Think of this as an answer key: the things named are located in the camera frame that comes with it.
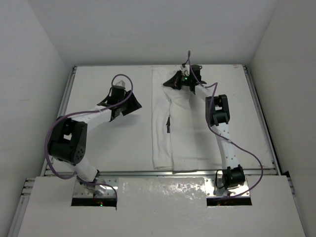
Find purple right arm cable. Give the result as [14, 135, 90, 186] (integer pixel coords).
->
[182, 50, 264, 199]

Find white printed t-shirt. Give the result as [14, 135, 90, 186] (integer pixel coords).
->
[152, 67, 222, 171]

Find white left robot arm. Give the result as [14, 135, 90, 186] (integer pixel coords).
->
[46, 85, 142, 194]

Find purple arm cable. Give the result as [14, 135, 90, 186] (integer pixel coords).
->
[44, 74, 134, 198]
[182, 50, 264, 199]

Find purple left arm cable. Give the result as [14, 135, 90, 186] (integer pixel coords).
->
[44, 74, 134, 198]

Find aluminium table edge rail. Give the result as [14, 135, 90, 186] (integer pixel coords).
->
[100, 169, 277, 176]

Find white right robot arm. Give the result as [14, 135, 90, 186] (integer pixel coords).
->
[163, 63, 245, 190]

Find white front cover panel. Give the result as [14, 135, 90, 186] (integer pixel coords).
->
[19, 176, 304, 237]

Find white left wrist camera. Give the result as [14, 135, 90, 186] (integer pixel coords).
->
[116, 80, 126, 88]

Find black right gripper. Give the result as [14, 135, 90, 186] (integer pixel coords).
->
[164, 70, 193, 90]

